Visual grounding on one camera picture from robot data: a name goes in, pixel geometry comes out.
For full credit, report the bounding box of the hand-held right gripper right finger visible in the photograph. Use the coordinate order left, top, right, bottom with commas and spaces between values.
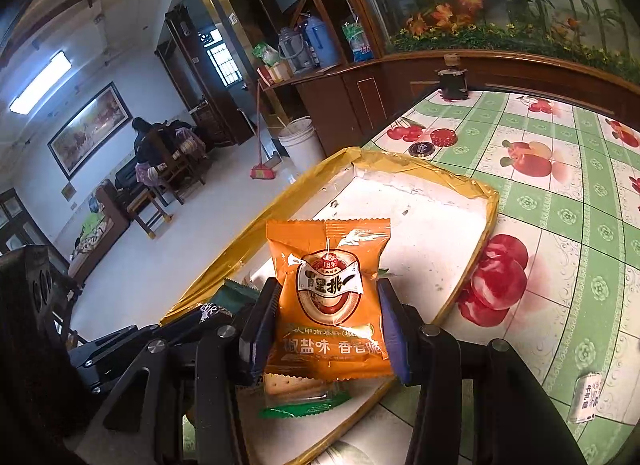
376, 277, 588, 465

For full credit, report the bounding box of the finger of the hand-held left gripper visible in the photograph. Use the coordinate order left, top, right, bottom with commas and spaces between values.
67, 304, 251, 388

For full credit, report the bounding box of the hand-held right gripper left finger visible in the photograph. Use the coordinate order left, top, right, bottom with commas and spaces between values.
87, 276, 284, 465

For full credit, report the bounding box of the dark green snack packet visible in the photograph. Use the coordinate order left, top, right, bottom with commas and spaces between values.
220, 279, 262, 317

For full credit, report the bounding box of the silver foil snack packet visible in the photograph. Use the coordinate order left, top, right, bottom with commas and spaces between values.
197, 301, 236, 326

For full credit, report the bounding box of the orange round-logo snack packet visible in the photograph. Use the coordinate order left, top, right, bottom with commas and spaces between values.
264, 217, 396, 381

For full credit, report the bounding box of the clear cracker packet green label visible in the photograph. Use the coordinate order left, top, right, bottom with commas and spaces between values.
259, 372, 353, 420

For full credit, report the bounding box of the yellow-edged white tray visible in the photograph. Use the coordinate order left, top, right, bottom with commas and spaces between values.
160, 146, 501, 465

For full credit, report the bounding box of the wooden bench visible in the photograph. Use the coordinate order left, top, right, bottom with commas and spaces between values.
67, 179, 132, 282

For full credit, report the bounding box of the red broom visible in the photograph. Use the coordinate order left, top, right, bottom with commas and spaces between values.
249, 82, 277, 180

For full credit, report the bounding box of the white plastic bucket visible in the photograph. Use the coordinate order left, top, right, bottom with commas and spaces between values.
277, 116, 327, 174

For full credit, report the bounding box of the wooden chair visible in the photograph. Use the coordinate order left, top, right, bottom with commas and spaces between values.
127, 124, 209, 206

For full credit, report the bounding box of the small white candy packet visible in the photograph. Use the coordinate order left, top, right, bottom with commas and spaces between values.
570, 372, 606, 425

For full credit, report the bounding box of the fruit print green tablecloth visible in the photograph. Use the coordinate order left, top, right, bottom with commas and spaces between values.
310, 87, 640, 465

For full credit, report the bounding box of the wooden cabinet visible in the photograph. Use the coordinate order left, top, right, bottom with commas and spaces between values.
260, 49, 640, 146

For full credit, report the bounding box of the ceiling light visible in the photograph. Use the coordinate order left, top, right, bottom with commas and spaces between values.
9, 50, 74, 115

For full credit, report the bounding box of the red orange box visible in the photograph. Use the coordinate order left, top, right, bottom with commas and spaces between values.
257, 63, 294, 86

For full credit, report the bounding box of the dark glass bottle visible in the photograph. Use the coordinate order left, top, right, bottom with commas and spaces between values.
437, 54, 470, 101

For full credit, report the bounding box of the barred window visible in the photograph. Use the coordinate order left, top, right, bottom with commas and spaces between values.
206, 30, 245, 88

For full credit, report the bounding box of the green white bag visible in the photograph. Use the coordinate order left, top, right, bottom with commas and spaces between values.
251, 42, 281, 68

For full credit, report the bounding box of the grey kettle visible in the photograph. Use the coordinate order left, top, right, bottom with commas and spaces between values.
277, 27, 314, 74

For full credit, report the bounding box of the blue green plastic bag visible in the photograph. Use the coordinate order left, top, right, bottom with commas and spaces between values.
341, 19, 375, 64

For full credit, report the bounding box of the blue thermos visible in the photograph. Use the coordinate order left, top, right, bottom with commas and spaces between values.
304, 15, 341, 68

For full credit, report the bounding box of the framed wall painting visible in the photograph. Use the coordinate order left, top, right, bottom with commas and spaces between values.
47, 82, 134, 180

